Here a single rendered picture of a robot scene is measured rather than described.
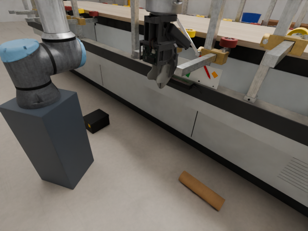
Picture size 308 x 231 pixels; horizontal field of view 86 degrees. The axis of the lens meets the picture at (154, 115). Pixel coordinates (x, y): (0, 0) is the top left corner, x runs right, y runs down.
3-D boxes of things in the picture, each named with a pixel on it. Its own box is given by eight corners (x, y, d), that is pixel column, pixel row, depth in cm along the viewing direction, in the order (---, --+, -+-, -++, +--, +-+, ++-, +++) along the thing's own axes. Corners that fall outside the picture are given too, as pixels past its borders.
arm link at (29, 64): (8, 80, 78) (-13, 41, 68) (46, 71, 89) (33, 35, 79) (20, 91, 71) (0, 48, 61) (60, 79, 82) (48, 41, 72)
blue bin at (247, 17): (249, 40, 527) (258, 14, 485) (232, 37, 557) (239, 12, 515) (255, 38, 559) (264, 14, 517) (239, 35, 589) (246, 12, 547)
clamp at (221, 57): (221, 65, 75) (224, 53, 72) (195, 57, 82) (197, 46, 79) (226, 62, 78) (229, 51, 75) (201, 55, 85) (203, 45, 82)
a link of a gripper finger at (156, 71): (144, 89, 54) (144, 61, 49) (156, 84, 58) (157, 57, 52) (151, 92, 52) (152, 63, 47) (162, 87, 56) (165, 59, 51)
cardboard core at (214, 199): (221, 207, 97) (179, 175, 113) (217, 213, 102) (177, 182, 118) (226, 197, 102) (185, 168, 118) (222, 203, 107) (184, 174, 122)
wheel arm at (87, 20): (47, 27, 127) (46, 20, 124) (46, 26, 128) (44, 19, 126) (97, 23, 153) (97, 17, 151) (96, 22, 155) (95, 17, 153)
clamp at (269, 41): (300, 57, 56) (309, 41, 53) (257, 48, 63) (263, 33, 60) (302, 53, 60) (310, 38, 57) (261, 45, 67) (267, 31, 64)
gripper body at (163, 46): (138, 62, 48) (138, 13, 41) (157, 56, 53) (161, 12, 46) (158, 69, 44) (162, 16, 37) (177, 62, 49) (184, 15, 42)
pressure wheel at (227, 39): (227, 64, 83) (234, 40, 77) (212, 60, 88) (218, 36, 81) (233, 61, 88) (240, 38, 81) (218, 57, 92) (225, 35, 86)
